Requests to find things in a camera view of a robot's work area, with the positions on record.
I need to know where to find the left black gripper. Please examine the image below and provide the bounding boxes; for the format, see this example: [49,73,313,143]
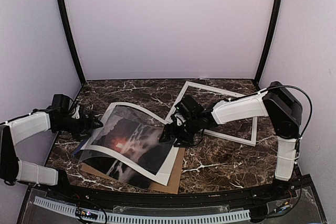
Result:
[55,113,103,142]

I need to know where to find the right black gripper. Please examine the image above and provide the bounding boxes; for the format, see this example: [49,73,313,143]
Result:
[159,117,200,147]

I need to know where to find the left black corner post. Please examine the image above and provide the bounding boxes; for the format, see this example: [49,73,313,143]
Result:
[57,0,86,85]

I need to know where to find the white picture frame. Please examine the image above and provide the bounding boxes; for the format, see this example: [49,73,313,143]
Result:
[165,81,258,146]

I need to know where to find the small green circuit board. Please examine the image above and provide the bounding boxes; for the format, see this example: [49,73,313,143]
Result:
[75,208,98,220]

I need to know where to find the black front rail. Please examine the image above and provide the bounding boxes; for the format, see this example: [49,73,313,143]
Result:
[39,181,300,209]

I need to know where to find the white mat board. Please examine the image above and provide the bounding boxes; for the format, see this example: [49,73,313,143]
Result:
[81,102,179,186]

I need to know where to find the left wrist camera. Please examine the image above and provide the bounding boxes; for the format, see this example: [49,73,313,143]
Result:
[71,104,81,120]

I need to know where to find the dark landscape photo print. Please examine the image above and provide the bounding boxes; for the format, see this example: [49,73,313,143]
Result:
[73,119,169,190]

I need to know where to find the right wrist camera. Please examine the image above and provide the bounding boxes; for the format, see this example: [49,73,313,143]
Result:
[175,95,204,120]

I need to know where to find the white slotted cable duct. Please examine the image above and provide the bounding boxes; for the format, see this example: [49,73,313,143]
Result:
[34,196,250,224]

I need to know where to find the brown cardboard backing board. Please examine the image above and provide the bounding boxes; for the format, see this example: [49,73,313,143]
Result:
[81,148,185,194]

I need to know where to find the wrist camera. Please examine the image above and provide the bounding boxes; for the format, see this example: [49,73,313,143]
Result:
[71,104,81,120]
[175,95,204,120]

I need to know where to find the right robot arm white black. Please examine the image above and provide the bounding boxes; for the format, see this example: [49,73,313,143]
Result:
[159,81,307,200]

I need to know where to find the right black corner post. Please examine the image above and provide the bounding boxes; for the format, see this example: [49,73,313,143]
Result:
[254,0,281,84]

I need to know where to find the black corner post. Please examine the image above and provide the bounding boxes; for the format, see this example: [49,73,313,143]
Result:
[57,0,86,85]
[254,0,281,84]

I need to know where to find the clear acrylic sheet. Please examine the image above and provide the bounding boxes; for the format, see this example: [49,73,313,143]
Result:
[81,105,173,176]

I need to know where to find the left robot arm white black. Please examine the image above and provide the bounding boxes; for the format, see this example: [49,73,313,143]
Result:
[1,94,103,201]

